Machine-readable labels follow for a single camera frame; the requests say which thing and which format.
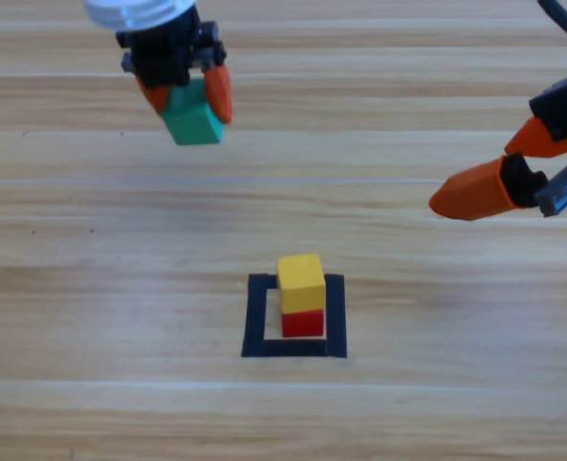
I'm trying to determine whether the red cube block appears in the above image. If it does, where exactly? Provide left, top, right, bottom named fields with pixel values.
left=281, top=308, right=326, bottom=339

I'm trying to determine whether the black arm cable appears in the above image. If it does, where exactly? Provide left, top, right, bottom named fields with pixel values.
left=536, top=0, right=567, bottom=52

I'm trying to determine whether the yellow cube block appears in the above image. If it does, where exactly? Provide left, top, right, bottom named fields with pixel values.
left=276, top=253, right=327, bottom=315

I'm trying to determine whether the green cube block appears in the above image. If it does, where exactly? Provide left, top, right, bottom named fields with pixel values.
left=160, top=78, right=226, bottom=147

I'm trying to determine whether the black tape square outline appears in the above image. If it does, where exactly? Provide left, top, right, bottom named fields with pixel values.
left=240, top=273, right=349, bottom=359

